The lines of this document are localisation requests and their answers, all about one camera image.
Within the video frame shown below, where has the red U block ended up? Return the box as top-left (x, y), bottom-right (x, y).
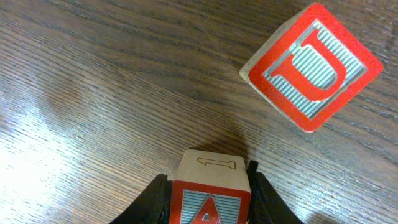
top-left (239, 2), bottom-right (384, 133)

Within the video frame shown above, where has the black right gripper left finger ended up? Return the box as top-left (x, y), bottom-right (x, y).
top-left (110, 174), bottom-right (172, 224)

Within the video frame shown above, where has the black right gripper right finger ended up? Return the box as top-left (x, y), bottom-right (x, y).
top-left (246, 160), bottom-right (303, 224)

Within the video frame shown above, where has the red A block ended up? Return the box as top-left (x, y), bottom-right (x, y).
top-left (169, 149), bottom-right (251, 224)

